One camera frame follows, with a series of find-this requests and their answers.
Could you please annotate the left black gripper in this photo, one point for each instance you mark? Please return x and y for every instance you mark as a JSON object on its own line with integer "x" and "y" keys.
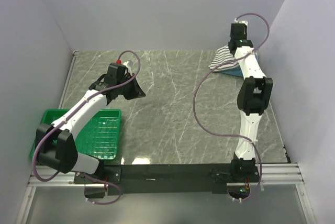
{"x": 137, "y": 92}

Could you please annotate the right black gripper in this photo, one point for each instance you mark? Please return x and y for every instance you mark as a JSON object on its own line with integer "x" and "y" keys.
{"x": 246, "y": 36}

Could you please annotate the black white striped tank top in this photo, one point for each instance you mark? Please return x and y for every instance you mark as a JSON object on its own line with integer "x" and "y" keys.
{"x": 223, "y": 60}

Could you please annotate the plain blue tank top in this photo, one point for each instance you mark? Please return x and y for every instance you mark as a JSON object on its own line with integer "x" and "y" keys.
{"x": 232, "y": 72}

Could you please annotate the blue white striped tank top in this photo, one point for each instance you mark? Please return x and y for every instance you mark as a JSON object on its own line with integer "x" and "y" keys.
{"x": 256, "y": 56}

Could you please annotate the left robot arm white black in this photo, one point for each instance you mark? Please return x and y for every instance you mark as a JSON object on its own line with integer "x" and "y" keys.
{"x": 55, "y": 143}

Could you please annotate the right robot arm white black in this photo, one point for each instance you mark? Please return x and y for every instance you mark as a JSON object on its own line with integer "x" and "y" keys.
{"x": 253, "y": 99}

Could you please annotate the green plastic basket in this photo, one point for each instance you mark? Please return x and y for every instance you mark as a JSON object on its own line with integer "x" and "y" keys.
{"x": 100, "y": 136}

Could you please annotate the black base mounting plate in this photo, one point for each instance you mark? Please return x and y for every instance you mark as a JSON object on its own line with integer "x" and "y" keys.
{"x": 170, "y": 178}

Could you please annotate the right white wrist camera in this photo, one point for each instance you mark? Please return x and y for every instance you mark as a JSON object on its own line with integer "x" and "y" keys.
{"x": 237, "y": 21}

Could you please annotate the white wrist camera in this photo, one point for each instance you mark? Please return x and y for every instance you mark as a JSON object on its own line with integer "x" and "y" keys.
{"x": 237, "y": 21}
{"x": 129, "y": 66}

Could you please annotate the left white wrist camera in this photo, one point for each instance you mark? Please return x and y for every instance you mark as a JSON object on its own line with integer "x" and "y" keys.
{"x": 129, "y": 66}

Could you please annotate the aluminium rail frame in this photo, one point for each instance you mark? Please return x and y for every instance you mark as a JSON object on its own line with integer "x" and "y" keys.
{"x": 272, "y": 174}

